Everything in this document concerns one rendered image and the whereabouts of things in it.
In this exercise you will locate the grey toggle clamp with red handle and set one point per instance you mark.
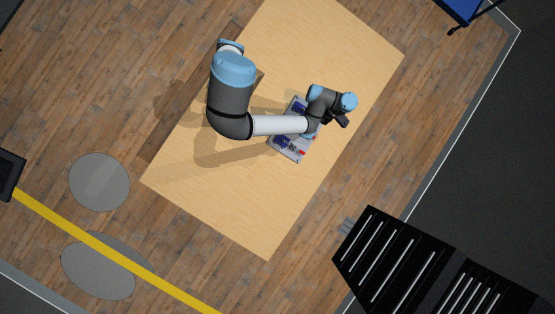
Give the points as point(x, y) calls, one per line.
point(293, 147)

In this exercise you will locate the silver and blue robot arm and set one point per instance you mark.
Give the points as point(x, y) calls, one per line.
point(230, 85)

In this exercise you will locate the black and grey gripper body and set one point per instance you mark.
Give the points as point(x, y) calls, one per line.
point(327, 116)

